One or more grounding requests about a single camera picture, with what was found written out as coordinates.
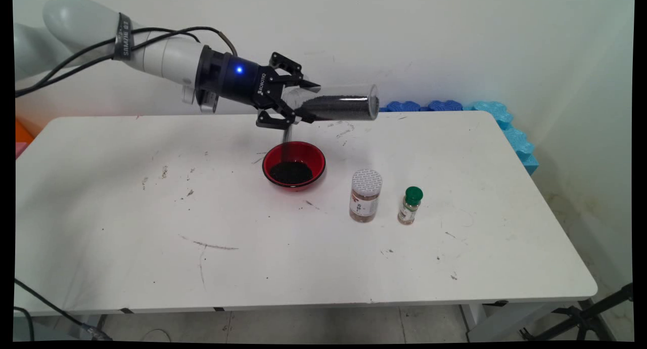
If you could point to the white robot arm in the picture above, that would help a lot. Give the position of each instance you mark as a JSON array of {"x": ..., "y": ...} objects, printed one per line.
[{"x": 86, "y": 25}]

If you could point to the white table leg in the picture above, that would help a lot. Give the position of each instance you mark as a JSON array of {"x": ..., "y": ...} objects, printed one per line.
[{"x": 505, "y": 321}]

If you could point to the red bowl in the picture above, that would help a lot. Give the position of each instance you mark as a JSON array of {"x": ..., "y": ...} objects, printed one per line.
[{"x": 316, "y": 159}]

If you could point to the pink foam tile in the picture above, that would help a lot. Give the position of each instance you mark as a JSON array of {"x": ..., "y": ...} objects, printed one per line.
[{"x": 20, "y": 149}]

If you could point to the light blue foam tile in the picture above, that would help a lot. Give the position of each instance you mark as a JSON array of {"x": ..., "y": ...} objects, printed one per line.
[{"x": 515, "y": 136}]

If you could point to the small spice bottle green cap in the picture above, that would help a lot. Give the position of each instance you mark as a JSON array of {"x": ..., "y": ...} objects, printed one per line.
[{"x": 410, "y": 205}]

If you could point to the clear jar of black seeds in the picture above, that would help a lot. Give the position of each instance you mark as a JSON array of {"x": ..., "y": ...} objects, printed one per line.
[{"x": 343, "y": 107}]

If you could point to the spice jar with silver lid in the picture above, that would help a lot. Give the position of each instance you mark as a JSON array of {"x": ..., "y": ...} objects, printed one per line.
[{"x": 365, "y": 200}]

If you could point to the pile of black seeds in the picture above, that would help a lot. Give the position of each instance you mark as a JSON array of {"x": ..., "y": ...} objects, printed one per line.
[{"x": 290, "y": 173}]

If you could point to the orange foam tile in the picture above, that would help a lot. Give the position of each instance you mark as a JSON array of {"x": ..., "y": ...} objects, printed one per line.
[{"x": 21, "y": 131}]

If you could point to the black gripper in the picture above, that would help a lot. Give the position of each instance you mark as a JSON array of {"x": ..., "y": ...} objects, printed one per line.
[{"x": 237, "y": 81}]

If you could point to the dark blue foam tile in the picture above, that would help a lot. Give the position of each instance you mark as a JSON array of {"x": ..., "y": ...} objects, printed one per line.
[
  {"x": 402, "y": 106},
  {"x": 445, "y": 105}
]

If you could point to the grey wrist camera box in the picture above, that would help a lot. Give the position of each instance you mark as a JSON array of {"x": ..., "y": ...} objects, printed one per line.
[{"x": 208, "y": 101}]

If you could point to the black tripod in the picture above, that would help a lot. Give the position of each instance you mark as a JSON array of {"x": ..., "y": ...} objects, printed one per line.
[{"x": 586, "y": 316}]

